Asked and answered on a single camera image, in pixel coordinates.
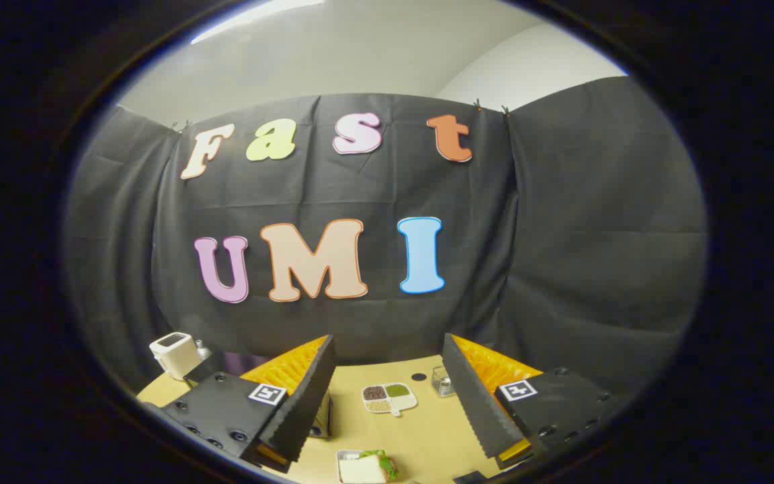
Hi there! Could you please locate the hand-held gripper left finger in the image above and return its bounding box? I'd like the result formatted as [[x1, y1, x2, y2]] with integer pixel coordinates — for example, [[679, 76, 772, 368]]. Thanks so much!
[[159, 334, 336, 475]]

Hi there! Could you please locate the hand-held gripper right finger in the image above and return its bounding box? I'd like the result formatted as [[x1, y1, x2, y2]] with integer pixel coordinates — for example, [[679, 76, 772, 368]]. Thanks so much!
[[442, 333, 623, 471]]

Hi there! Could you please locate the black toaster oven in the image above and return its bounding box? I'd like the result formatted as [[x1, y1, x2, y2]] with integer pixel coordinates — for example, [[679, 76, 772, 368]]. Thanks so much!
[[185, 351, 333, 439]]

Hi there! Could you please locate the white bread lettuce sandwich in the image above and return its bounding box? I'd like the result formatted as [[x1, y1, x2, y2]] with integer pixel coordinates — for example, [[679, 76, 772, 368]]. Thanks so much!
[[339, 449, 400, 484]]

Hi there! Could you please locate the white pop-up toaster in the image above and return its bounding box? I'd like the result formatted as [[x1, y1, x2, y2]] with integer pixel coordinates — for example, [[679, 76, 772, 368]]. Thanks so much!
[[149, 331, 203, 382]]

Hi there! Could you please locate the white plastic tray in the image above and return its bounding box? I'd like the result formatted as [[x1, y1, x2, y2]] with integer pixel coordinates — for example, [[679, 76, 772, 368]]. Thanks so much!
[[335, 449, 369, 484]]

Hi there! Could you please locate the white divided dish with grains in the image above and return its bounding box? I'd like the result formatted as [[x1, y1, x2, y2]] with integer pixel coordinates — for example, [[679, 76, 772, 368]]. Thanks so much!
[[361, 382, 419, 417]]

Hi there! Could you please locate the black backdrop cloth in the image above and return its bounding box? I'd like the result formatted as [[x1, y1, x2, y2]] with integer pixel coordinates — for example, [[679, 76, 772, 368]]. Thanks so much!
[[64, 75, 709, 404]]

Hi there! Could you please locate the clear wire mesh holder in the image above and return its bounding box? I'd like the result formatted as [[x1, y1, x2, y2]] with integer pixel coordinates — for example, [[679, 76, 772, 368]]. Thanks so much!
[[431, 366, 456, 399]]

